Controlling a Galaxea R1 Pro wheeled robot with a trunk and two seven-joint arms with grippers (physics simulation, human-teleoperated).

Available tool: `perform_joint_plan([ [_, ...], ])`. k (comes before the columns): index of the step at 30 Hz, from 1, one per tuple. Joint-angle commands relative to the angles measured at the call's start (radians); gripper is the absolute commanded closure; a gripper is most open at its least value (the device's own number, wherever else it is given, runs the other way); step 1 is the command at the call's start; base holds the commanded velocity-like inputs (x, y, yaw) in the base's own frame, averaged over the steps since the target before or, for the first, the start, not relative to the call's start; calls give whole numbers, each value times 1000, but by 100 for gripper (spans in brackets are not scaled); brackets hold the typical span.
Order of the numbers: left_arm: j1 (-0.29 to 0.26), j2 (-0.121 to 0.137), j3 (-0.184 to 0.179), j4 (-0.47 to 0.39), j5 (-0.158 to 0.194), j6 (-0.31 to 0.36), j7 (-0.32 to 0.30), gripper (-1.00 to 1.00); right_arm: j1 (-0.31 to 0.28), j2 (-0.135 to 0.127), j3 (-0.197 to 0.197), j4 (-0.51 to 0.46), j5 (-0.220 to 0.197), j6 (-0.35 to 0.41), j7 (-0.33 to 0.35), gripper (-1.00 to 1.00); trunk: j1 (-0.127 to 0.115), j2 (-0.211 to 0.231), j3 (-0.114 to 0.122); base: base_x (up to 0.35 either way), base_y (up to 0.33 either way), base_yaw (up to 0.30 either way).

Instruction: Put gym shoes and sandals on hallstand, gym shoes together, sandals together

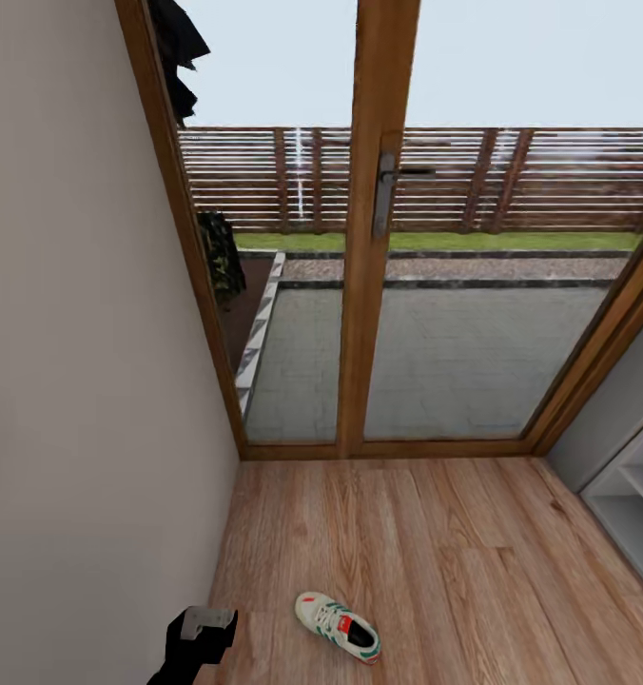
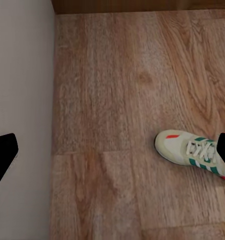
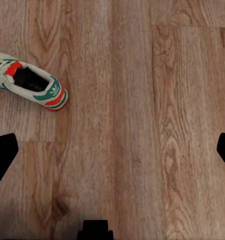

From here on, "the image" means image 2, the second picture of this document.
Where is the gym shoe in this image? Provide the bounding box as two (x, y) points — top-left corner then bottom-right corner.
(154, 129), (225, 179)

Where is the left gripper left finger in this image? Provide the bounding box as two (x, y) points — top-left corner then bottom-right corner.
(0, 133), (19, 181)

